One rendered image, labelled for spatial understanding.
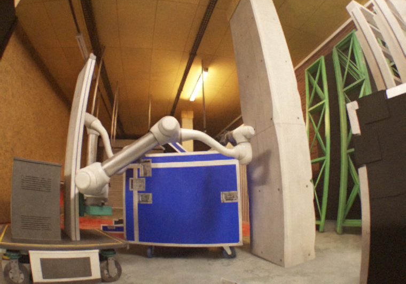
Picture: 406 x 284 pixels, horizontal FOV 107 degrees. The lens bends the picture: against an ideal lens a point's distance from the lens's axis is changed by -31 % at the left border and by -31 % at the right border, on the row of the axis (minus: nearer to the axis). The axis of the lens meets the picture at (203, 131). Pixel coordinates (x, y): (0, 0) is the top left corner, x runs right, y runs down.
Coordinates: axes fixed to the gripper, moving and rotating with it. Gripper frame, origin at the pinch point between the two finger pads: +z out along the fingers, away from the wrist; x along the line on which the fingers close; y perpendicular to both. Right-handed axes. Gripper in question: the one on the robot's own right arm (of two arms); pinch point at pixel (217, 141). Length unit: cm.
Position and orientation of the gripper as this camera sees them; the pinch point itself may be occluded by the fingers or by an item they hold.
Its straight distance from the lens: 185.2
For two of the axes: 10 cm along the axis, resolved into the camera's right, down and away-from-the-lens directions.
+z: -6.3, 2.4, 7.4
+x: -4.4, 6.7, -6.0
